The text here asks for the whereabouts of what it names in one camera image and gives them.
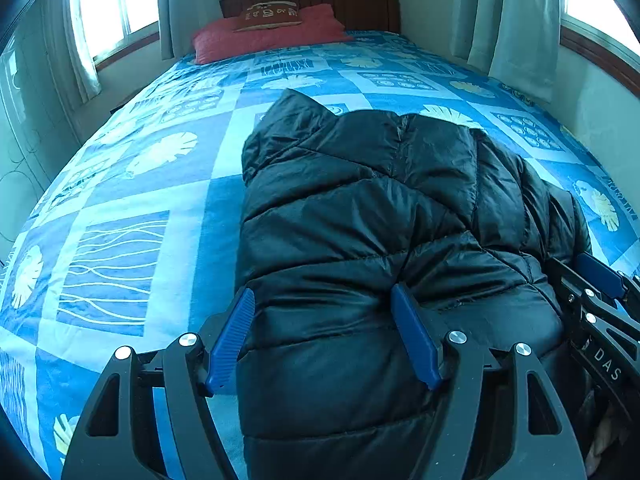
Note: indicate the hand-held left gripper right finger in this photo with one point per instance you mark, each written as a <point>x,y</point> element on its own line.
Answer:
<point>415,335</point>

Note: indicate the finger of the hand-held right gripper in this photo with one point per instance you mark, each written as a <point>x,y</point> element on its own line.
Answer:
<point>600,272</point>
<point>575,290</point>

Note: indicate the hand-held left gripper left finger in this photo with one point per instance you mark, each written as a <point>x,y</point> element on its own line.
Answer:
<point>230,340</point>

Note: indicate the black puffer jacket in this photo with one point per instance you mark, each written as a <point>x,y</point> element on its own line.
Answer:
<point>350,210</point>

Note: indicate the person's right hand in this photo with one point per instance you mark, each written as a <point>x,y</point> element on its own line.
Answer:
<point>602,440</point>

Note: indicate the blue patterned bedspread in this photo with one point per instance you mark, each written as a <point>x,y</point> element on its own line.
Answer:
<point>150,200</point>

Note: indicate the pale curtain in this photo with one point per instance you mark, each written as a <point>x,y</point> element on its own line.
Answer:
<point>472,10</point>
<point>80,60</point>
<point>527,25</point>
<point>187,5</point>

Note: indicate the dark wooden nightstand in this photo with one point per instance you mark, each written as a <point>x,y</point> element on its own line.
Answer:
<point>116,108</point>

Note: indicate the white wardrobe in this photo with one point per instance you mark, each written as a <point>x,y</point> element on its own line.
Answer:
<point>25,125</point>

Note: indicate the red pillow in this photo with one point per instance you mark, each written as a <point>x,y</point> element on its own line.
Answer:
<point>280,40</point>

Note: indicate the brown printed cushion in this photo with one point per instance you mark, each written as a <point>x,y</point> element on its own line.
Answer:
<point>267,17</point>

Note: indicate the wooden headboard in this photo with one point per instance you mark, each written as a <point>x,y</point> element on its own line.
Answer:
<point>360,7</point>

